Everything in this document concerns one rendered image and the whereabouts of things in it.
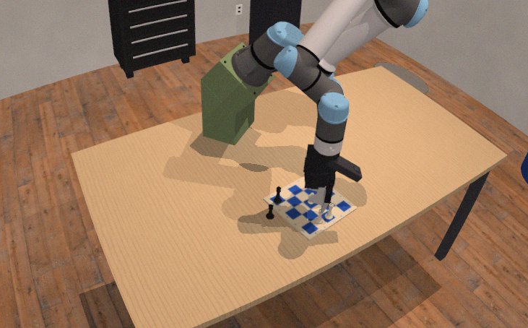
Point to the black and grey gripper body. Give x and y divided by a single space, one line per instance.
318 171

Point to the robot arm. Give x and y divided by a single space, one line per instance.
309 61

